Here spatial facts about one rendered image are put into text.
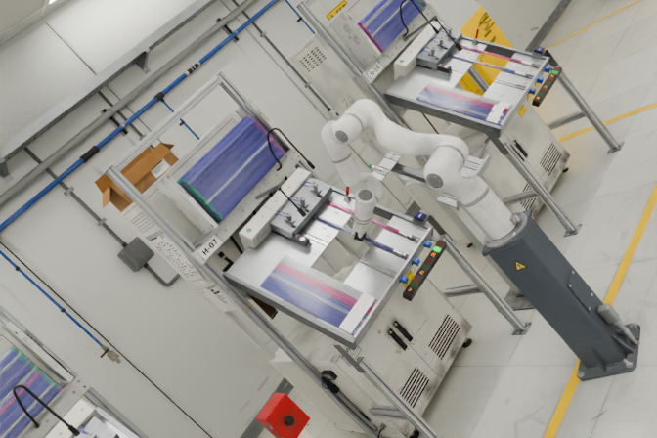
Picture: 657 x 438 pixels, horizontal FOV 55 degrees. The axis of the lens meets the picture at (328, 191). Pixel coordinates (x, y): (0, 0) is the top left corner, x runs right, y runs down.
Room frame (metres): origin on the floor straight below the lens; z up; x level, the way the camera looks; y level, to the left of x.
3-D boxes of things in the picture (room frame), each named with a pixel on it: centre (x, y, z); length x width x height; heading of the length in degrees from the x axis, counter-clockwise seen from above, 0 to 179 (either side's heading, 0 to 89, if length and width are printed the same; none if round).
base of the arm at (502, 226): (2.28, -0.40, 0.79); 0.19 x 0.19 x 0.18
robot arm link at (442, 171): (2.26, -0.38, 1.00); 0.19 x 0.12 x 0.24; 129
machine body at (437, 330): (3.15, 0.39, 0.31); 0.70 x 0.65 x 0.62; 122
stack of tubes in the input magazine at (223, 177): (3.08, 0.27, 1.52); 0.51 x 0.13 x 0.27; 122
